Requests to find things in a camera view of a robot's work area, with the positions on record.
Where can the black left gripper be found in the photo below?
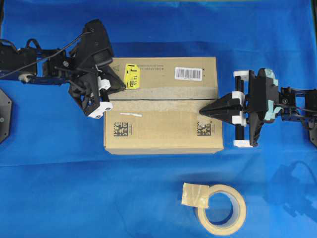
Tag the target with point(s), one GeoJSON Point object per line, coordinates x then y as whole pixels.
{"type": "Point", "coordinates": [93, 78]}

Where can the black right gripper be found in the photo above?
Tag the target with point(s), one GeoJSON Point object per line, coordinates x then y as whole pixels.
{"type": "Point", "coordinates": [259, 105]}

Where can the brown cardboard box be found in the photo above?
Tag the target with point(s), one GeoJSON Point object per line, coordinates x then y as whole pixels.
{"type": "Point", "coordinates": [158, 112]}

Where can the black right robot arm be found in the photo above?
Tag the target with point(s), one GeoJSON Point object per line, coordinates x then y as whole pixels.
{"type": "Point", "coordinates": [296, 105]}

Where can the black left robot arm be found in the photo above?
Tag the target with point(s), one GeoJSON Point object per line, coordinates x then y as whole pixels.
{"type": "Point", "coordinates": [34, 65]}

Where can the beige packing tape roll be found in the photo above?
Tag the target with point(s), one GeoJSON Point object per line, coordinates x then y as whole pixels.
{"type": "Point", "coordinates": [220, 209]}

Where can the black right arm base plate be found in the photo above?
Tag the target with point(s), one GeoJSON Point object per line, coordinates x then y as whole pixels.
{"type": "Point", "coordinates": [313, 136]}

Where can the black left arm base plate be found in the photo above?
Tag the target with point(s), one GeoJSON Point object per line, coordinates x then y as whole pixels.
{"type": "Point", "coordinates": [5, 115]}

